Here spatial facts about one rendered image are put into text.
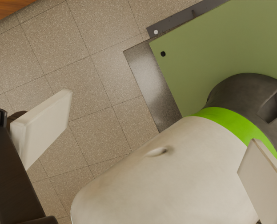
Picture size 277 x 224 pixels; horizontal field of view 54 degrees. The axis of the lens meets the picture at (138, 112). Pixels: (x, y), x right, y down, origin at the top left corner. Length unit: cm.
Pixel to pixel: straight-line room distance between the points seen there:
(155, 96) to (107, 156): 120
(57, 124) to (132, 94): 133
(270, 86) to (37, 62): 147
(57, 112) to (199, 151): 13
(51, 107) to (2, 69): 165
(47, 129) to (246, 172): 13
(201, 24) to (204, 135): 16
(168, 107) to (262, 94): 23
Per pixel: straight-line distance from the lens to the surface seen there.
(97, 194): 23
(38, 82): 169
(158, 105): 51
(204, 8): 141
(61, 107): 18
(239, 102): 31
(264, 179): 18
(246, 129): 28
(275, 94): 32
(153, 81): 50
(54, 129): 18
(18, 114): 17
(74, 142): 171
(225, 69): 36
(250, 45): 33
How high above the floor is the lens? 142
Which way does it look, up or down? 70 degrees down
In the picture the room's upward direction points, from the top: 148 degrees counter-clockwise
